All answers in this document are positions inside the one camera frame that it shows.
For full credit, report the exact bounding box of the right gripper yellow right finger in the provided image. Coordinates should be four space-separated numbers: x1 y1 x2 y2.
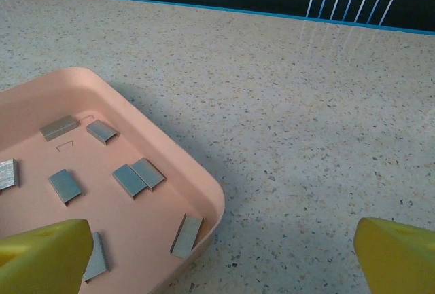
353 217 435 294

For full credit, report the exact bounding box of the silver staple strip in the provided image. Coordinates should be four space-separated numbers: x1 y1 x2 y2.
130 158 167 192
85 120 120 146
48 169 84 207
169 213 205 260
111 164 147 201
39 115 81 142
0 158 21 191
83 231 111 283

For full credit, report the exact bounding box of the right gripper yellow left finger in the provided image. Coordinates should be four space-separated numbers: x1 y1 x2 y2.
0 218 93 294

